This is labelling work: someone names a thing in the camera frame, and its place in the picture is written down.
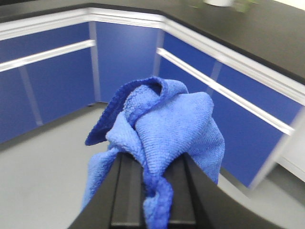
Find blue microfiber cloth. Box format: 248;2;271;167
82;77;225;229

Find white pot with plant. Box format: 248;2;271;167
190;0;260;13

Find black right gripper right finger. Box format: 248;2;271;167
163;152;267;229

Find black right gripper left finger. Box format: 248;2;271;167
69;153;145;229

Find blue lab base cabinets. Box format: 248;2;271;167
0;8;305;188

